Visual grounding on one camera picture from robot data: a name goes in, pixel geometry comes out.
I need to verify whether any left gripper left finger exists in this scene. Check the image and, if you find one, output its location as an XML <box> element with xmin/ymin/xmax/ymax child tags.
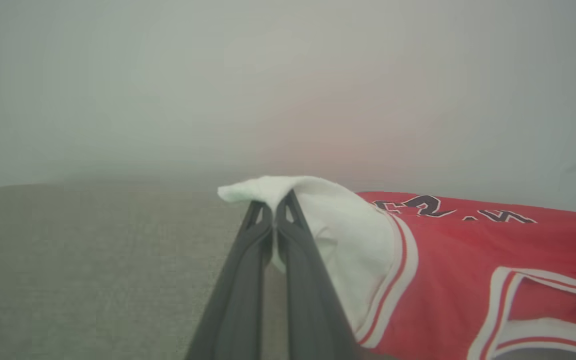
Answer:
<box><xmin>185</xmin><ymin>201</ymin><xmax>274</xmax><ymax>360</ymax></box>

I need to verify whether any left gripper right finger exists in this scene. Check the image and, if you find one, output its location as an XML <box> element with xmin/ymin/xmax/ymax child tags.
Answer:
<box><xmin>275</xmin><ymin>190</ymin><xmax>361</xmax><ymax>360</ymax></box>

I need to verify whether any red white basketball jersey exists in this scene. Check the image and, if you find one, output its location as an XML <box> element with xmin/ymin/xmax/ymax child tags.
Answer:
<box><xmin>217</xmin><ymin>175</ymin><xmax>576</xmax><ymax>360</ymax></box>

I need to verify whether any grey fabric sofa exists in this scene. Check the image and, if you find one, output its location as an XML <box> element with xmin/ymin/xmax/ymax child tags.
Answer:
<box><xmin>0</xmin><ymin>170</ymin><xmax>576</xmax><ymax>360</ymax></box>

